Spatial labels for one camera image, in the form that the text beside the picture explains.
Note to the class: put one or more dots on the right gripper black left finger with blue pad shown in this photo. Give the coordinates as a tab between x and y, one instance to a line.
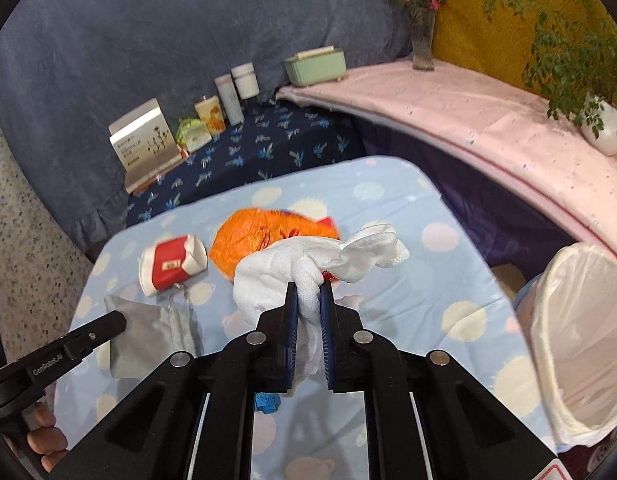
192	418

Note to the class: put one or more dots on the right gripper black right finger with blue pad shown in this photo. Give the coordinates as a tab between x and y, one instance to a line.
427	417

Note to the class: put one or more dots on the white cloth gloves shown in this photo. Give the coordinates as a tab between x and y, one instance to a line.
261	279

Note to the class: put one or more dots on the orange plastic bag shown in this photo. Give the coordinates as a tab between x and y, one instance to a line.
253	229

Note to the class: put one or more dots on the red white paper cup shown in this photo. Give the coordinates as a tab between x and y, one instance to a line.
171	262

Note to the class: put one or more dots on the red packaging piece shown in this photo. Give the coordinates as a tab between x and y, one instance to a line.
328	229

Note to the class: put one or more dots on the white-lined trash bin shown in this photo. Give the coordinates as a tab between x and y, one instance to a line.
568	315

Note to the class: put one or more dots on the person's left hand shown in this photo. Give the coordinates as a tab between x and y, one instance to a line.
47	440

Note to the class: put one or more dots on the navy floral cloth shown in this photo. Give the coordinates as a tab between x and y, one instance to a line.
283	138

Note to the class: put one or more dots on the small green wrapped box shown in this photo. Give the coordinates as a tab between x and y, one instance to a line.
192	134

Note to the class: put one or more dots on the white floral card box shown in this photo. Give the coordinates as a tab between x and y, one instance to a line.
145	145

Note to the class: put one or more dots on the pink table cloth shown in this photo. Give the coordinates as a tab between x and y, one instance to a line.
500	130

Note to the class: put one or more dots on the tall white tube bottle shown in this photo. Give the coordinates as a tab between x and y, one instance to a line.
229	98

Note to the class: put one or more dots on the white cylindrical jar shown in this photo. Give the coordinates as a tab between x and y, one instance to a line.
245	81

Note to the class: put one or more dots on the mint green tissue box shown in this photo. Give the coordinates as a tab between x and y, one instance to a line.
315	66

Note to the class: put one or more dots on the blue-grey hanging blanket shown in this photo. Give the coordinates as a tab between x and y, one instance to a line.
69	68

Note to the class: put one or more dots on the glass vase pink flowers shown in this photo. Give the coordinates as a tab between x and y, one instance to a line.
420	16

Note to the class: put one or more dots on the green plant white pot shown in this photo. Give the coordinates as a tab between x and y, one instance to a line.
572	63

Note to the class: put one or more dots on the yellow hanging blanket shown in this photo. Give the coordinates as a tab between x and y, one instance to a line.
479	54

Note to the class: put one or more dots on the grey drawstring pouch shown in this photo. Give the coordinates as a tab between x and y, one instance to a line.
152	334

